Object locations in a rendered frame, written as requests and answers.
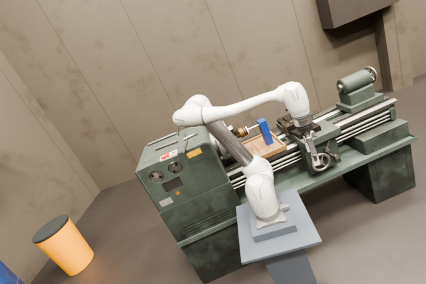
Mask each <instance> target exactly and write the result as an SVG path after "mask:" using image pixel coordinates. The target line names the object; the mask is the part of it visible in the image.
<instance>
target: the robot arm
mask: <svg viewBox="0 0 426 284"><path fill-rule="evenodd" d="M269 102H278V103H280V104H281V105H286V107H287V110H288V112H289V113H290V114H291V118H292V120H293V122H294V125H295V126H296V128H297V131H298V132H299V133H302V135H303V138H304V141H305V144H306V148H307V152H308V153H309V152H311V155H310V156H311V158H312V160H313V164H314V166H317V165H320V161H319V158H318V154H317V152H316V149H315V146H314V143H313V139H312V137H311V136H312V135H311V133H310V131H312V129H313V126H312V123H311V122H312V117H311V113H310V110H309V100H308V97H307V93H306V91H305V89H304V88H303V86H302V85H301V84H300V83H299V82H288V83H286V84H283V85H281V86H278V88H277V89H276V90H274V91H271V92H268V93H264V94H260V95H258V96H255V97H253V98H250V99H247V100H244V101H241V102H239V103H235V104H233V105H229V106H212V105H211V104H210V101H209V99H208V98H207V97H206V96H204V95H201V94H198V95H194V96H192V97H191V98H190V99H189V100H188V101H187V102H186V103H185V105H184V106H183V107H182V108H181V109H180V110H178V111H176V112H175V113H174V115H173V116H172V118H173V122H174V124H175V125H177V126H178V127H184V128H189V127H199V126H204V127H205V128H206V129H207V130H208V132H210V133H211V135H213V137H215V138H216V139H217V140H218V142H220V144H221V145H222V146H223V147H224V148H225V149H226V150H227V151H228V152H229V153H230V154H231V155H232V156H233V157H234V158H235V160H236V161H237V162H238V163H239V164H240V165H241V166H242V172H243V174H244V175H245V177H246V178H247V181H246V183H245V193H246V196H247V198H248V201H249V204H250V206H251V208H252V210H253V211H254V214H255V220H256V228H257V230H261V229H262V228H265V227H268V226H272V225H275V224H279V223H285V222H287V219H286V217H285V216H284V214H283V212H285V211H286V210H288V209H289V208H290V207H289V206H288V204H281V202H280V200H277V198H276V193H275V190H274V176H273V169H272V167H271V164H270V163H269V162H268V161H267V160H266V159H264V158H261V157H260V156H258V155H252V154H251V153H250V152H249V151H248V150H247V149H246V148H245V147H244V146H243V145H242V143H241V142H240V141H239V140H238V139H237V138H236V137H235V136H234V134H233V133H232V132H231V131H230V130H229V129H228V128H227V127H226V126H225V125H224V124H223V123H222V122H221V120H223V119H227V118H230V117H234V116H236V115H239V114H241V113H243V112H246V111H248V110H251V109H253V108H255V107H258V106H260V105H262V104H265V103H269ZM280 204H281V205H280Z"/></svg>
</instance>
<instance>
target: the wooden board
mask: <svg viewBox="0 0 426 284"><path fill-rule="evenodd" d="M270 133H271V136H272V138H273V141H274V143H273V144H271V145H267V144H265V142H264V140H263V137H262V135H261V134H260V135H258V136H256V137H254V138H252V139H249V140H247V141H244V142H243V143H242V145H243V146H244V147H245V148H246V149H247V150H248V151H249V152H250V153H251V154H252V155H258V156H260V157H261V158H264V159H266V158H269V157H271V156H273V155H276V154H277V153H280V152H282V151H284V150H287V149H288V148H287V145H286V144H285V143H284V142H283V141H282V140H280V139H279V138H278V137H277V136H275V135H274V134H273V133H272V132H271V131H270Z"/></svg>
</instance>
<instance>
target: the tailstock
mask: <svg viewBox="0 0 426 284"><path fill-rule="evenodd" d="M366 69H370V73H369V72H368V71H367V70H366ZM371 71H373V73H374V75H375V78H373V77H372V73H371ZM371 79H373V80H371ZM377 79H378V75H377V72H376V70H375V69H374V68H372V67H365V68H364V69H363V70H360V71H358V72H355V73H353V74H351V75H348V76H347V77H344V78H342V79H340V80H338V81H337V91H338V92H339V98H340V102H338V103H336V107H337V109H339V110H342V111H344V112H347V113H351V114H354V113H356V112H358V111H360V110H362V109H364V108H367V107H369V106H371V105H374V104H376V103H378V102H380V101H382V100H384V94H382V93H376V92H374V87H373V84H370V83H374V82H376V81H377Z"/></svg>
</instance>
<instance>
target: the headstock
mask: <svg viewBox="0 0 426 284"><path fill-rule="evenodd" d="M196 132H197V135H195V136H192V137H191V138H190V139H188V142H187V145H186V150H185V153H184V154H183V151H184V146H185V144H186V140H184V139H183V138H185V135H184V134H186V137H187V136H189V135H192V134H194V133H196ZM179 134H180V136H178V137H176V136H177V135H178V132H177V134H176V135H173V136H171V137H169V138H166V139H164V140H162V141H159V142H157V143H154V144H152V145H150V146H146V147H144V150H143V152H142V155H141V158H140V160H139V163H138V166H137V168H136V172H135V175H136V176H137V178H138V179H139V181H140V183H141V184H142V186H143V188H144V189H145V191H146V192H147V194H148V195H149V197H150V198H151V200H152V202H153V203H154V205H155V206H156V208H157V210H158V211H159V212H163V211H165V210H167V209H170V208H172V207H175V206H177V205H179V204H181V203H183V202H185V201H187V200H190V199H192V198H195V197H197V196H199V195H201V194H203V193H205V192H207V191H210V190H212V189H214V188H217V187H218V186H221V185H223V184H225V183H227V182H228V181H229V179H228V176H227V174H226V171H225V170H224V167H223V163H222V161H221V158H220V157H219V155H218V154H217V152H216V149H215V148H214V145H213V143H212V140H211V138H210V136H209V132H208V130H207V129H206V128H205V127H204V126H199V127H193V128H190V127H189V128H186V129H183V130H182V131H180V132H179ZM175 140H178V142H177V143H174V144H172V145H169V146H166V147H164V148H161V149H159V150H155V148H156V147H159V146H162V145H164V144H167V143H170V142H172V141H175ZM176 149H177V155H176V156H175V157H172V158H169V159H167V160H164V161H161V162H160V157H161V156H162V155H163V154H165V153H167V152H172V151H174V150H176ZM172 162H174V163H172ZM171 163H172V164H171Z"/></svg>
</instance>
